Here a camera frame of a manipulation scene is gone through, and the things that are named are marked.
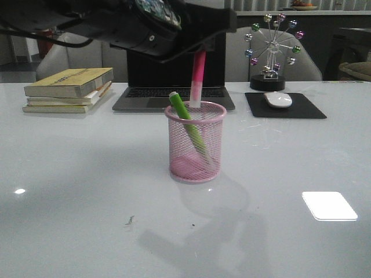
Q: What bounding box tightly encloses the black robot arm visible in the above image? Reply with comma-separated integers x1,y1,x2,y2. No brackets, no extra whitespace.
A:
1,1,237,63

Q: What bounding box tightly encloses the fruit bowl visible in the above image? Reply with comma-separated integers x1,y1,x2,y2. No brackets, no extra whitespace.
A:
291,0,318,11

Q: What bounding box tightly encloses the black cable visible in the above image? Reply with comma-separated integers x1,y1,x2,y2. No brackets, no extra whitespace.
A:
0,25,95,49

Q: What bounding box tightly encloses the pink highlighter pen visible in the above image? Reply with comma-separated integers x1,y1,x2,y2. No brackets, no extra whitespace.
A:
190,50,206,108

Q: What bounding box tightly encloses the green highlighter pen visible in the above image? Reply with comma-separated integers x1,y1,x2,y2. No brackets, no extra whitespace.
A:
169,92,214,166

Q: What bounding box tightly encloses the grey chair left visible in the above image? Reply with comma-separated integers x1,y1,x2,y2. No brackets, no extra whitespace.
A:
36,41,128,82

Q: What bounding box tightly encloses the ferris wheel desk toy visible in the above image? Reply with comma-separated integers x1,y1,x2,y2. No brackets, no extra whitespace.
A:
244,13,304,92

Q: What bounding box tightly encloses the dark kitchen counter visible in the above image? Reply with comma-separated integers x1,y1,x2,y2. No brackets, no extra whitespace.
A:
224,10,371,63

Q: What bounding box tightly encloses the grey chair right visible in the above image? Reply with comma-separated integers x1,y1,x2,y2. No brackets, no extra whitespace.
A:
225,27,322,82

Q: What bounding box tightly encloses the bottom yellow book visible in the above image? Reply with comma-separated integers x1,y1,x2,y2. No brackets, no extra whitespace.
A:
22,86,112,114

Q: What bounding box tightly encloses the top yellow book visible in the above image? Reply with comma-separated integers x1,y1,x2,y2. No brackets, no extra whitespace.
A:
24,67,114,98

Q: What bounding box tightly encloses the black mouse pad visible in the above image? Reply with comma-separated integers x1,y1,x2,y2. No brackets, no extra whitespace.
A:
245,93,327,119

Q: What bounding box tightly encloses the pink mesh pen holder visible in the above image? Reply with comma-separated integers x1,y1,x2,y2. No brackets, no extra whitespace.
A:
165,101,227,183

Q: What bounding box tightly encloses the middle white book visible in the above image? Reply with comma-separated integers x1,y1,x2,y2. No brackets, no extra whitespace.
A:
27,81,112,106

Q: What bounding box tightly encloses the black side table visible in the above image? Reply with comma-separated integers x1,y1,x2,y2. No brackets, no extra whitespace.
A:
323,28,370,81

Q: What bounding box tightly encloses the grey laptop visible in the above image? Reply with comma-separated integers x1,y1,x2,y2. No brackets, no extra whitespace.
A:
112,34,235,112

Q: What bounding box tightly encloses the white computer mouse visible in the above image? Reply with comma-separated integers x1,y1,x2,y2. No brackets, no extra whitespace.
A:
263,92,293,108

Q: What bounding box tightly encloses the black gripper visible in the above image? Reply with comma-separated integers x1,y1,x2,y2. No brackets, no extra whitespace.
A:
110,1,237,63

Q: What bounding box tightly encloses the yellow book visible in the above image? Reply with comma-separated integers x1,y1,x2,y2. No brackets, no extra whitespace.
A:
22,86,112,114
24,67,114,98

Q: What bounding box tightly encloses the olive sofa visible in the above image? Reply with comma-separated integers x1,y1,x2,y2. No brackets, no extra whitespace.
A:
339,61,370,82

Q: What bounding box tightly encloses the grey chair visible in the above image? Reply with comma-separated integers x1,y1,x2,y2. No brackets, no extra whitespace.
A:
36,41,128,82
225,27,322,82

